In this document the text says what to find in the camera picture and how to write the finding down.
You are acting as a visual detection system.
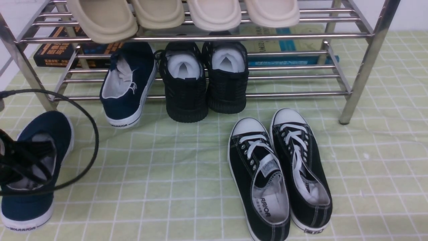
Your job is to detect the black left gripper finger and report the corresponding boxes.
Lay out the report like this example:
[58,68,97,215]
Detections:
[0,130,56,168]

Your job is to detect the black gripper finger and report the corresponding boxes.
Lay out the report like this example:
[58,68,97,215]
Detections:
[0,160,54,188]

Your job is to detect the navy slip-on shoe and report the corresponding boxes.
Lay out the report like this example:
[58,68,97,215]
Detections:
[1,111,74,232]
[99,42,157,129]

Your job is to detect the stainless steel shoe rack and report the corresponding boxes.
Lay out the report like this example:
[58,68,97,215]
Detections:
[1,0,400,125]

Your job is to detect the black orange book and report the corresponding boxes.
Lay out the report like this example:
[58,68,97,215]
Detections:
[33,43,124,69]

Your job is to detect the green checkered tablecloth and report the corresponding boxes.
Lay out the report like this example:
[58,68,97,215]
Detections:
[1,31,428,241]

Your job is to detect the beige slipper far left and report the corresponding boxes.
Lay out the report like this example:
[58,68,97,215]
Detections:
[66,0,138,44]

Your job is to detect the beige slipper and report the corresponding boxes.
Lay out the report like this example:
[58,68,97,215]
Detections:
[130,0,185,29]
[66,0,138,44]

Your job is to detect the black mesh sneaker left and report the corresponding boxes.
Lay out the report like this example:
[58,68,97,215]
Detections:
[156,41,208,123]

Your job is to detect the black mesh sneaker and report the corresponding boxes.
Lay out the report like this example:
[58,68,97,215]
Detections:
[156,41,208,123]
[202,41,249,114]

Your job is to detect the black mesh sneaker right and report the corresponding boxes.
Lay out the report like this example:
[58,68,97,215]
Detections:
[202,41,249,114]

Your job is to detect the cream slipper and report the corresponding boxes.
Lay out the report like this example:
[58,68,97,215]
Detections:
[186,0,242,31]
[244,0,300,28]

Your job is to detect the black canvas lace-up left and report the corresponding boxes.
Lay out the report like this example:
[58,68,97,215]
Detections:
[228,117,291,241]

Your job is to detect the black canvas lace-up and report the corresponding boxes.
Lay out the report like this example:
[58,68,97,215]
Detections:
[228,117,291,241]
[269,108,333,234]

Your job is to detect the cream slipper far right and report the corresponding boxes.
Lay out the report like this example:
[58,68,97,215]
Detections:
[244,0,300,28]

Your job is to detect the black canvas lace-up right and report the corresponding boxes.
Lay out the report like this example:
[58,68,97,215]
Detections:
[269,108,333,234]

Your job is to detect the tan blue book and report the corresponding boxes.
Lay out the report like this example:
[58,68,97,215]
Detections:
[238,23,325,67]

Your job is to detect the black cable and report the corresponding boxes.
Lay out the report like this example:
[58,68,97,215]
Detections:
[0,89,100,196]

